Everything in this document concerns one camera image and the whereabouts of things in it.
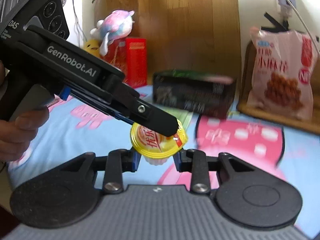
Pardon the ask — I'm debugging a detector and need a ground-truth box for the yellow lid jelly cup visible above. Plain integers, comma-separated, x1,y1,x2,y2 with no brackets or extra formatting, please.
130,120,188,166

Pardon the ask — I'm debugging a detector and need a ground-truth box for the person left hand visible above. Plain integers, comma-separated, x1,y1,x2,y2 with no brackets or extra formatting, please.
0,106,49,162

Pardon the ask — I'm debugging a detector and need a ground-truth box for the yellow duck plush toy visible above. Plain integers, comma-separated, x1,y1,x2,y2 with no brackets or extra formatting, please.
82,39,100,58

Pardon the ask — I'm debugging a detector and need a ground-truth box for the red gift box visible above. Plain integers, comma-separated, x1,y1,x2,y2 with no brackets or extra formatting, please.
101,37,148,88

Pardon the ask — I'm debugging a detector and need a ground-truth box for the cartoon pig blanket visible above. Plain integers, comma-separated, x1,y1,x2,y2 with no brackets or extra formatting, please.
6,97,319,239

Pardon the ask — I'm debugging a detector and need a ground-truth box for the black storage box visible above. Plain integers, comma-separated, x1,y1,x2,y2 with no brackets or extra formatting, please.
153,69,236,119

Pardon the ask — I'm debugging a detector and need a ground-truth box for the pink blue plush toy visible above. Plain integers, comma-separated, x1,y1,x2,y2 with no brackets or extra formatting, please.
90,10,135,56

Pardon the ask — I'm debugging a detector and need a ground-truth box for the wooden headboard panel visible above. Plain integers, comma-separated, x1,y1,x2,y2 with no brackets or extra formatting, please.
94,0,241,80

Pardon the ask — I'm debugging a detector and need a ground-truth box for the pink twisted dough snack bag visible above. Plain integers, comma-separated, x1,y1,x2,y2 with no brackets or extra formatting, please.
247,28,318,120

